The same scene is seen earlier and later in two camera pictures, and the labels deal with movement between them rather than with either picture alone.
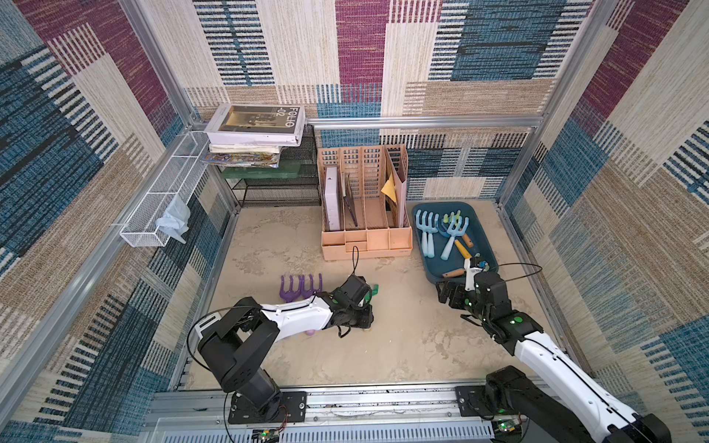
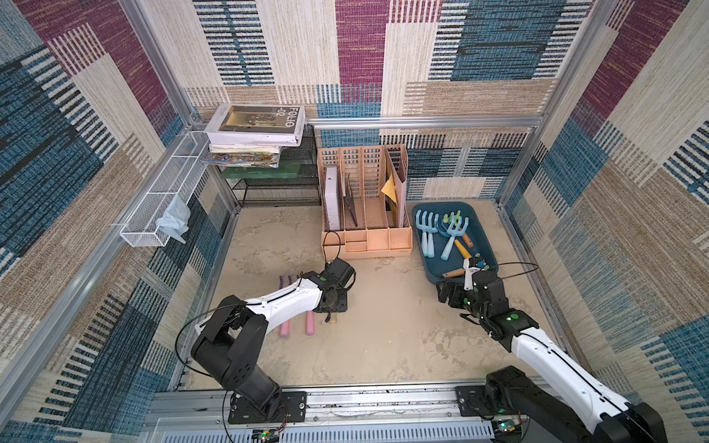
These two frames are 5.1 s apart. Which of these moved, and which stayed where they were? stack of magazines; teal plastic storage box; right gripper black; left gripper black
Moved: left gripper black
Stayed: teal plastic storage box; right gripper black; stack of magazines
